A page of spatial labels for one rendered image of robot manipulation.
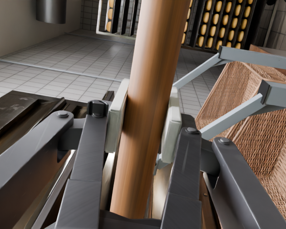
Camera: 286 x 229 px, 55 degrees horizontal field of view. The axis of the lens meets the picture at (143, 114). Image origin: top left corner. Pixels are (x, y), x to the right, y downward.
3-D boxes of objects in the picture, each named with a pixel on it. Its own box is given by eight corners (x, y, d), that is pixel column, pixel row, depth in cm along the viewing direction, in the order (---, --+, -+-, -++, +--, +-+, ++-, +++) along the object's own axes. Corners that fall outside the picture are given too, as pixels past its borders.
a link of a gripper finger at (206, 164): (180, 146, 15) (234, 156, 15) (177, 111, 20) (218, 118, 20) (175, 169, 15) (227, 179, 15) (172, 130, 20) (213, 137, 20)
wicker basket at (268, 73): (262, 180, 131) (204, 171, 131) (234, 128, 182) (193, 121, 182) (302, 83, 111) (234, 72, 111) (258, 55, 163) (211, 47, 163)
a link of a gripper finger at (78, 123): (99, 157, 16) (47, 148, 15) (113, 120, 20) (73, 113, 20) (102, 134, 15) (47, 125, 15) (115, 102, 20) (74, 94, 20)
